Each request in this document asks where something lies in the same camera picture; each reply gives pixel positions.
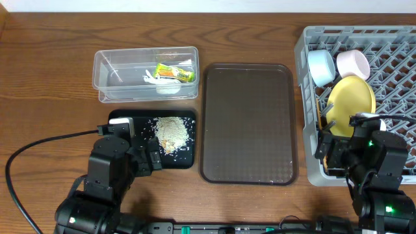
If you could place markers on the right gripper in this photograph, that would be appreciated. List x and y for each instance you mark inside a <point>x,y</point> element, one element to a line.
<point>327,151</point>

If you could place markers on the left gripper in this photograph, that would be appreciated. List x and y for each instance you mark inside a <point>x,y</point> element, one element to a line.
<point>143,158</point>

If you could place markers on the rice food scraps pile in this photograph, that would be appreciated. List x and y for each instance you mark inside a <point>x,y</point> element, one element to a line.
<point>175,135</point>

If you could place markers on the wooden chopstick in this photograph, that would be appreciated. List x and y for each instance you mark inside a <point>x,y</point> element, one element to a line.
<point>325,164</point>
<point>318,115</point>

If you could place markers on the yellow plate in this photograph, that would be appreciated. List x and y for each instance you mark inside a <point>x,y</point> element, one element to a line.
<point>348,97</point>

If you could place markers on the white tissue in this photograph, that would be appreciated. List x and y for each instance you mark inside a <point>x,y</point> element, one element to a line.
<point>163,85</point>

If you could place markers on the green snack wrapper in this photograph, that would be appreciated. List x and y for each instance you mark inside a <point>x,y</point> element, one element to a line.
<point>173,72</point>

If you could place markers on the white bowl with food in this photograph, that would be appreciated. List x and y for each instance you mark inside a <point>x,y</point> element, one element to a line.
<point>353,63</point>

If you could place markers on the light blue bowl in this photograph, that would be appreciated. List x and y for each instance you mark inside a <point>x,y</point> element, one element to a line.
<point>321,67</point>

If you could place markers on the white cup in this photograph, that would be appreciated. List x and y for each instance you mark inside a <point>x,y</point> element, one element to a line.
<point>382,124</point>

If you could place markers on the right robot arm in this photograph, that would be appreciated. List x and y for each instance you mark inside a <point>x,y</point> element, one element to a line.
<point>380,205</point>

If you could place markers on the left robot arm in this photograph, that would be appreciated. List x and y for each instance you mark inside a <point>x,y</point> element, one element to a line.
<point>94,202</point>

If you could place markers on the grey dishwasher rack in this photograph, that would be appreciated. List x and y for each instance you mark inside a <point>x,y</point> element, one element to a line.
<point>390,51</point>

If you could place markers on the black tray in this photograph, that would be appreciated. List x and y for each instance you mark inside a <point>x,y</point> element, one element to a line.
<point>144,126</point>

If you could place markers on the clear plastic bin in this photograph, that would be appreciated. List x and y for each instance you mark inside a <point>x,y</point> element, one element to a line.
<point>118,73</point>

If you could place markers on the brown serving tray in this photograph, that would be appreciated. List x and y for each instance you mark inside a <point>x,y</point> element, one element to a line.
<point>249,125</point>

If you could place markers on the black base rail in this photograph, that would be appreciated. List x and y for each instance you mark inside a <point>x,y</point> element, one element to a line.
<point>287,226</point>

